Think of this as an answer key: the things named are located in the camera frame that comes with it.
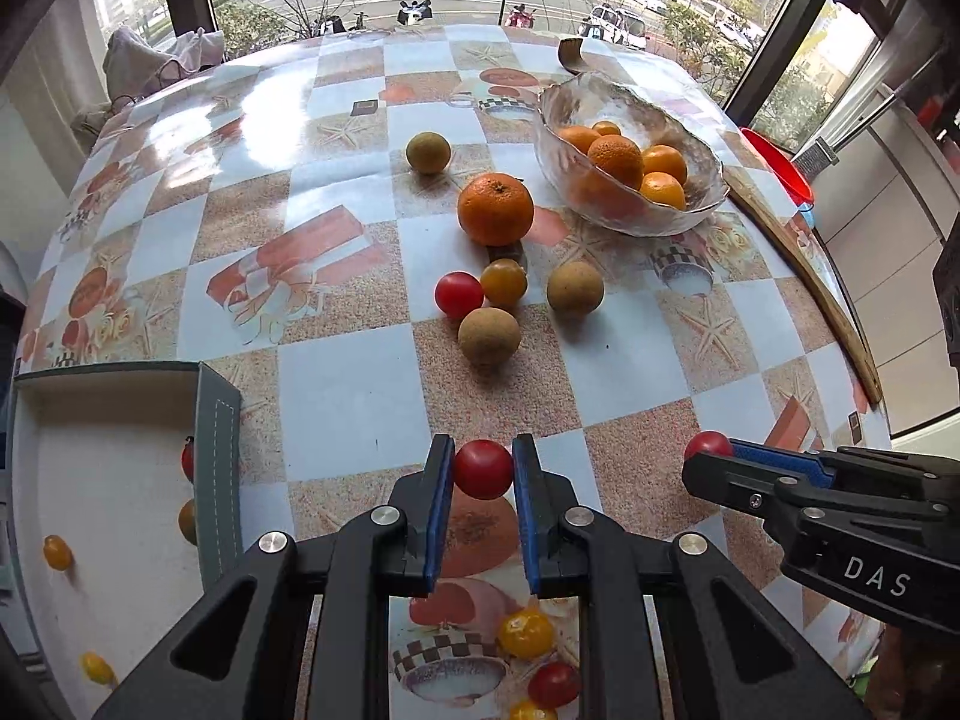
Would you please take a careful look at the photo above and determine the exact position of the large orange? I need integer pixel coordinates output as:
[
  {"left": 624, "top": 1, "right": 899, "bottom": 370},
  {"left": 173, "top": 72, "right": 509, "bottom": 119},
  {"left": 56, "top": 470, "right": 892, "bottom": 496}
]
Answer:
[{"left": 457, "top": 172, "right": 535, "bottom": 247}]

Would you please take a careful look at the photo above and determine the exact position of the greenish brown longan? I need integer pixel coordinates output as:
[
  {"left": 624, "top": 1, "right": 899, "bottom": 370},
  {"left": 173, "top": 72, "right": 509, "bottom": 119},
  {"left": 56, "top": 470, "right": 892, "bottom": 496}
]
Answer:
[{"left": 406, "top": 131, "right": 452, "bottom": 175}]

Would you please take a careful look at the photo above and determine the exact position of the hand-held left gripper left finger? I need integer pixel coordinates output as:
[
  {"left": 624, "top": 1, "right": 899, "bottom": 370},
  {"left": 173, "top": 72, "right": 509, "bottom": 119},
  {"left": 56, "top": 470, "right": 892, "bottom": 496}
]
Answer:
[{"left": 94, "top": 433, "right": 456, "bottom": 720}]

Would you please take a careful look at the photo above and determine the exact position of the white box with grey rim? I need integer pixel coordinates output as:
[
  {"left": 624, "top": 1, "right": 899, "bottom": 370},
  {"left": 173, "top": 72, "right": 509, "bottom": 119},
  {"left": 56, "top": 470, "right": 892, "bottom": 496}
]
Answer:
[{"left": 11, "top": 361, "right": 243, "bottom": 720}]

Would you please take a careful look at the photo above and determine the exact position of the wooden table edge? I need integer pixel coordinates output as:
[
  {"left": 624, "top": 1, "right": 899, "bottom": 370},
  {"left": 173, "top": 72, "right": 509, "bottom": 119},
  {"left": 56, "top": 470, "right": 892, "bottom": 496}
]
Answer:
[{"left": 721, "top": 163, "right": 884, "bottom": 407}]

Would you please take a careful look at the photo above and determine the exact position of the grey brush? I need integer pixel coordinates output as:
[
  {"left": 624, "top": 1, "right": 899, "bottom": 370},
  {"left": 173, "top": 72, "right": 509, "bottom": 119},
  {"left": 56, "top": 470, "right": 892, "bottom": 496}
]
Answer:
[{"left": 793, "top": 136, "right": 839, "bottom": 181}]

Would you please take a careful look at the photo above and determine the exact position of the red plastic basin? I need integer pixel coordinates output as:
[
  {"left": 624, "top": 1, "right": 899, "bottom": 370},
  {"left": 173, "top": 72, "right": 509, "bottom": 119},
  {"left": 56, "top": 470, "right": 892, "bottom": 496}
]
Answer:
[{"left": 740, "top": 127, "right": 816, "bottom": 209}]

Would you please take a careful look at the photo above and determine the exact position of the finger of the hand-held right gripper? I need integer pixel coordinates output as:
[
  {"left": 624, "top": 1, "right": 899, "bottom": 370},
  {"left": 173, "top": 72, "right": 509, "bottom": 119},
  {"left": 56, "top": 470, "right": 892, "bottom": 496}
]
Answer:
[
  {"left": 682, "top": 452, "right": 808, "bottom": 519},
  {"left": 731, "top": 439, "right": 836, "bottom": 487}
]

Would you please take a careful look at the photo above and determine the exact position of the checkered printed tablecloth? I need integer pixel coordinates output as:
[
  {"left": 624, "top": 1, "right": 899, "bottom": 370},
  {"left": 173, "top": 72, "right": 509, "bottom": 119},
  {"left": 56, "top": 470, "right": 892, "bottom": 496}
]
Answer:
[{"left": 16, "top": 24, "right": 893, "bottom": 720}]

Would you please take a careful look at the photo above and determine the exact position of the clear glass bowl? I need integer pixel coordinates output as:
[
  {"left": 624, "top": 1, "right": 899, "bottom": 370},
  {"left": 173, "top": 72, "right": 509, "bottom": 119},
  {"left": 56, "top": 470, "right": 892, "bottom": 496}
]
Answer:
[{"left": 534, "top": 71, "right": 730, "bottom": 237}]

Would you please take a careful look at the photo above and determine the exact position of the white cloth pile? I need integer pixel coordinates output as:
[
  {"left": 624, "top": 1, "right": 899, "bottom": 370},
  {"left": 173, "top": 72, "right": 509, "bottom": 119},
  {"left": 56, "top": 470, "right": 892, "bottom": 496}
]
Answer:
[{"left": 73, "top": 26, "right": 227, "bottom": 137}]

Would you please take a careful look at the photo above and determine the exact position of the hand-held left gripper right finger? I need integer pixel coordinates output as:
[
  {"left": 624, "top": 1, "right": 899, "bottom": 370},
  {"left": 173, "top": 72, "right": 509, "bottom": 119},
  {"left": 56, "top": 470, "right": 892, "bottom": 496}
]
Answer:
[{"left": 512, "top": 433, "right": 875, "bottom": 720}]

